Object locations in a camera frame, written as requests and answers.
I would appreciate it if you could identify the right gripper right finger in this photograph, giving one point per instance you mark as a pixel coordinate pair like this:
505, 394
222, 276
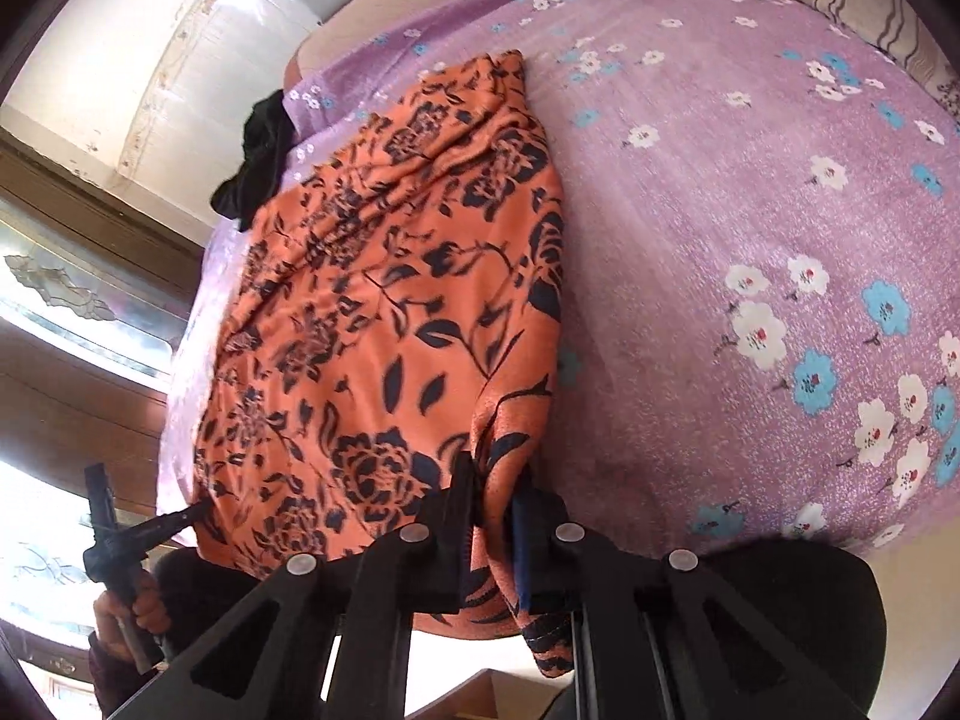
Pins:
776, 628

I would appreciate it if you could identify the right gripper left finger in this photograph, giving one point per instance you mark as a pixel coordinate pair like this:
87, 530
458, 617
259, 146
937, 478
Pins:
326, 639

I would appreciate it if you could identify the orange black floral garment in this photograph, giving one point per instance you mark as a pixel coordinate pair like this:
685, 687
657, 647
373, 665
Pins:
398, 312

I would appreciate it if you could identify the person's left hand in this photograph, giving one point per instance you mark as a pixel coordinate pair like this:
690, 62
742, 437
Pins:
147, 613

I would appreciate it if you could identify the purple floral bed sheet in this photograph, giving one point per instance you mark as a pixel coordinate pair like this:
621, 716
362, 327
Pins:
760, 260

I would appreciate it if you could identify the black cloth garment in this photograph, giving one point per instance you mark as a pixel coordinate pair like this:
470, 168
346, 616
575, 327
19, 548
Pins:
267, 137

